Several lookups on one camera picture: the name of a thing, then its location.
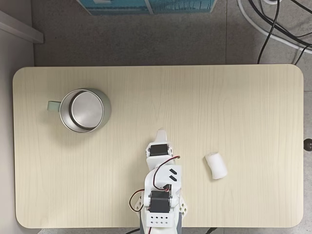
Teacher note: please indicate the black round knob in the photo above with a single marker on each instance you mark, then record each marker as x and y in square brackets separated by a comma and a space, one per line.
[308, 144]

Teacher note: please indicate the white gauze dressing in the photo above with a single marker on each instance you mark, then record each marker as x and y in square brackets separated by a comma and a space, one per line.
[216, 166]

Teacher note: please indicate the blue cardboard box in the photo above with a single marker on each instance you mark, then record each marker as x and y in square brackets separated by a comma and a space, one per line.
[182, 6]
[117, 6]

